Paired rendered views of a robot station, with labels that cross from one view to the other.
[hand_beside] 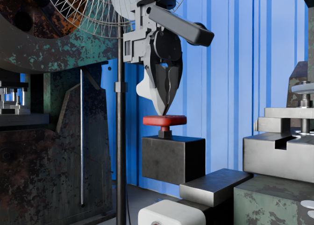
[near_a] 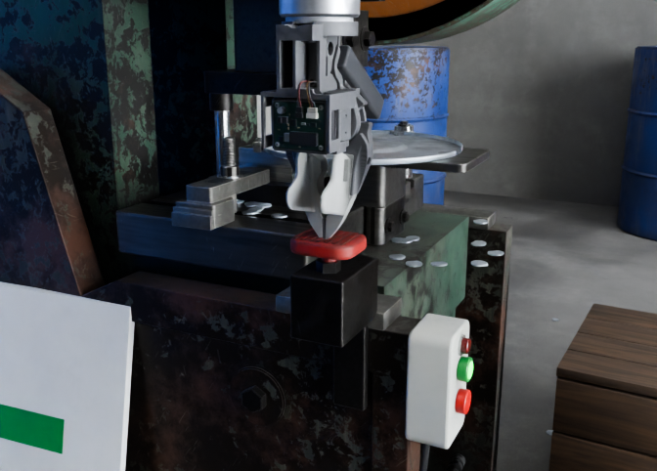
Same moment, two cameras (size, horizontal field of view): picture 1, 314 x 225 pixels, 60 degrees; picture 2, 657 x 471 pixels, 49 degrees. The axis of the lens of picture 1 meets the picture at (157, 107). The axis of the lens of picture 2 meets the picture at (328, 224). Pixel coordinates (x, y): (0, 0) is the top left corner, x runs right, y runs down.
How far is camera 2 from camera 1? 98 cm
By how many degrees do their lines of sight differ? 105
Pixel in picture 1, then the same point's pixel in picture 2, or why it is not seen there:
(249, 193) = (390, 283)
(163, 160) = (363, 299)
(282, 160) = not seen: hidden behind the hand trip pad
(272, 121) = (228, 206)
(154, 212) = (458, 330)
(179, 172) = (373, 302)
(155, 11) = (353, 60)
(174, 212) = (447, 321)
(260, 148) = not seen: hidden behind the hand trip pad
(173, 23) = (368, 86)
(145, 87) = (334, 195)
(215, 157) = not seen: outside the picture
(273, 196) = (399, 274)
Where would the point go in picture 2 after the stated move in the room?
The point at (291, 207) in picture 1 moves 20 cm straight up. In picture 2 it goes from (405, 276) to (409, 123)
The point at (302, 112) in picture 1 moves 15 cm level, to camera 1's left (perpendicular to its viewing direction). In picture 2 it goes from (241, 184) to (263, 208)
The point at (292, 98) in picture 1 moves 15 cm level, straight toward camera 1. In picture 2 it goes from (46, 155) to (148, 158)
